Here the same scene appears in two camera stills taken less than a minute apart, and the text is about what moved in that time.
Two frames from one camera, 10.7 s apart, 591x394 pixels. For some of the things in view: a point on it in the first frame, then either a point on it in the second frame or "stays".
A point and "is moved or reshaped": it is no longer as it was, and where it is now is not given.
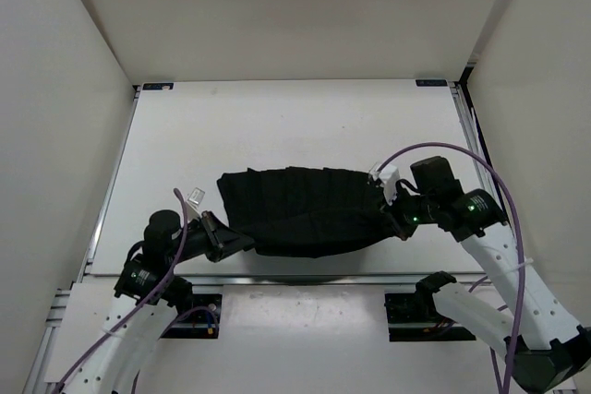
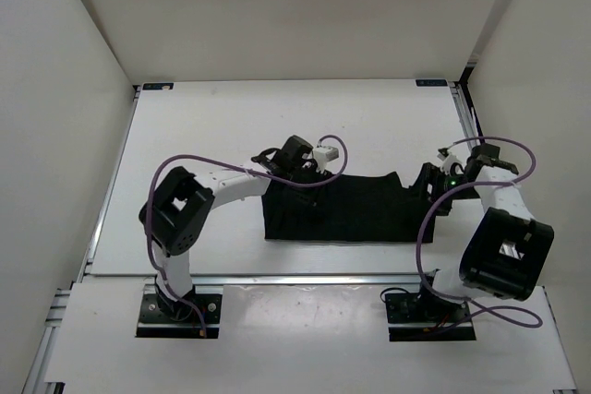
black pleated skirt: [299, 211] is moved or reshaped
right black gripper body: [413, 209] -> [440, 183]
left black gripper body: [203, 237] -> [307, 174]
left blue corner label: [158, 86] stays
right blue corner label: [431, 83] stays
